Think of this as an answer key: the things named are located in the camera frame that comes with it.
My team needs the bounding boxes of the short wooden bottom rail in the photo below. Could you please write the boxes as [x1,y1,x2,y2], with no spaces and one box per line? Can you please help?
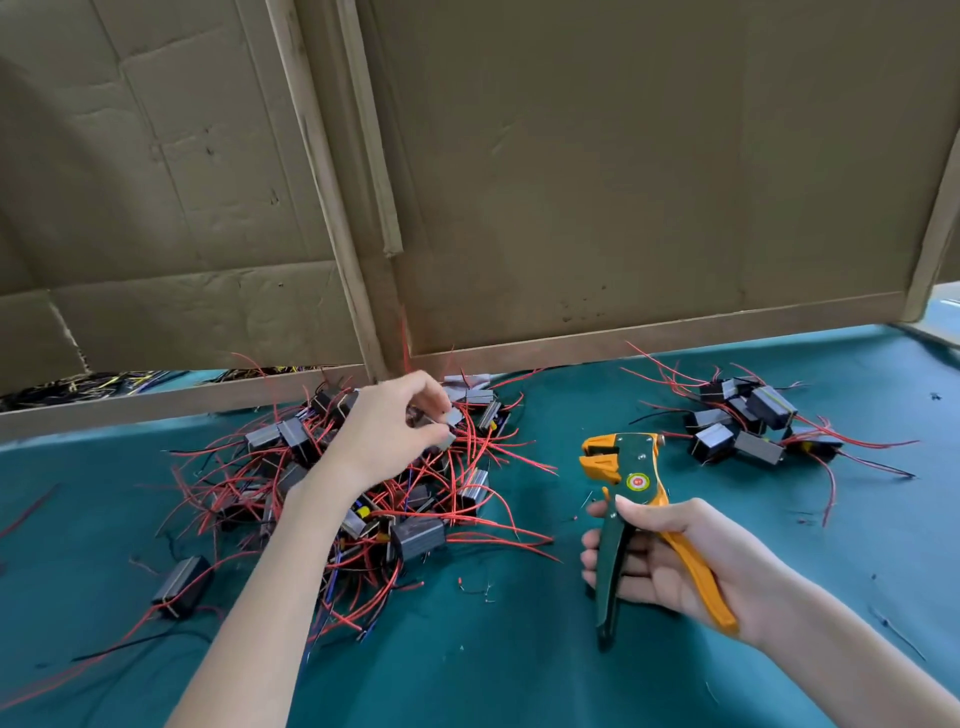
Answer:
[0,364,369,444]

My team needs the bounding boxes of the person's right hand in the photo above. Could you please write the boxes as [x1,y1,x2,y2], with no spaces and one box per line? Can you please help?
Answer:
[580,495,792,650]

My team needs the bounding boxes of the creased brown cardboard panel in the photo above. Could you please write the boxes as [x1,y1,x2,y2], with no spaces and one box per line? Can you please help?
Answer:
[0,0,362,395]

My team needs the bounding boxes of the person's left hand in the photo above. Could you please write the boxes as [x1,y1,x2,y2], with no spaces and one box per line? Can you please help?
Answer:
[319,370,456,500]

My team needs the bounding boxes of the wooden corner post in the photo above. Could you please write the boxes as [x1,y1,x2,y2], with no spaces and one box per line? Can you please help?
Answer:
[900,135,960,324]

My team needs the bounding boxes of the smooth brown cardboard panel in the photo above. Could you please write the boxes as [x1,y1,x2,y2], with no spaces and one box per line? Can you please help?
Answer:
[360,0,960,354]

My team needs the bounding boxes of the flat grey board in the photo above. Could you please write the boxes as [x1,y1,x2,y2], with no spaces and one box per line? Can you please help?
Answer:
[907,285,960,350]

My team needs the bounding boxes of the thin wooden strip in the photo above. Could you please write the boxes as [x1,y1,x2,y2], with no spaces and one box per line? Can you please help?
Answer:
[333,0,404,257]

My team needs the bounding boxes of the wide wooden post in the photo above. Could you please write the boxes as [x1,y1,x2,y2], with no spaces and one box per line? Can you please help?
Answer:
[265,0,389,377]

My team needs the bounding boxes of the orange green wire strippers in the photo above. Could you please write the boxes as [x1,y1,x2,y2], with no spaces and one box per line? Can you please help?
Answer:
[579,432,740,650]

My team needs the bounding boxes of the transformer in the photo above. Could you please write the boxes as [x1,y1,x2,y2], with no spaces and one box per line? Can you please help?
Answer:
[408,402,470,452]

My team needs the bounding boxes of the person's right forearm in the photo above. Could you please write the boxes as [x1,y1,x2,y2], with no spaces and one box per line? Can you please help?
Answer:
[757,577,960,728]

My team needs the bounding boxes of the pile of wired transformers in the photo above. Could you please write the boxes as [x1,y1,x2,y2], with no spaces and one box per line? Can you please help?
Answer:
[622,342,920,527]
[0,322,560,707]

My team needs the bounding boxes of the person's left forearm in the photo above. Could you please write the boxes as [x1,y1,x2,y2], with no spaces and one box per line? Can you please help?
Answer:
[165,465,372,728]

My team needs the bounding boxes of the long wooden bottom rail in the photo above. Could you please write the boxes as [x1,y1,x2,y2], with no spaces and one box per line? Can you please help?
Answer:
[408,292,909,377]

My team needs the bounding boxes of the heap of black cables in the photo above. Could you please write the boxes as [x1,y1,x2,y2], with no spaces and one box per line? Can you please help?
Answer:
[0,367,317,411]

